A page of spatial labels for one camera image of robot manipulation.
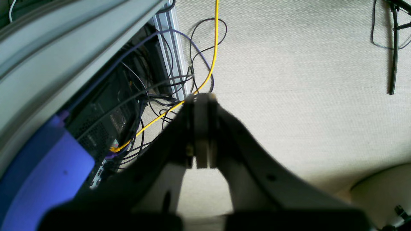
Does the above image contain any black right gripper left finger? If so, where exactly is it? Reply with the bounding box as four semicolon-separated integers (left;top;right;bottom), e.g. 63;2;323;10
39;95;194;231

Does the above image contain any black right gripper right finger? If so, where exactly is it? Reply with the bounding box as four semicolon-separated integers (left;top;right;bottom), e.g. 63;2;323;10
209;96;371;231

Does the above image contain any blue purple box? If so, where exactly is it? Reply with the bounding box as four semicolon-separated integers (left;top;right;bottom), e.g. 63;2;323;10
0;115;95;231

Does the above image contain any black computer case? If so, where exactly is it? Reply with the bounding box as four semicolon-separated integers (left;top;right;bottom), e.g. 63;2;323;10
63;24;178;191

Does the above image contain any black tripod leg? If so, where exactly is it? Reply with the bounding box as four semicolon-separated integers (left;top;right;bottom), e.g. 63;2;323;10
386;0;411;96

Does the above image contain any yellow cable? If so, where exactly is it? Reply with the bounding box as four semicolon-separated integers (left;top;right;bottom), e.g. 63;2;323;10
110;0;220;153

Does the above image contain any purple cable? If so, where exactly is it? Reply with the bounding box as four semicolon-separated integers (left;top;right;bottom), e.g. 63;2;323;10
58;29;215;121

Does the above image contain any aluminium frame leg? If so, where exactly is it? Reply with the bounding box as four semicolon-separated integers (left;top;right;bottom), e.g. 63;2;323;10
152;0;190;101

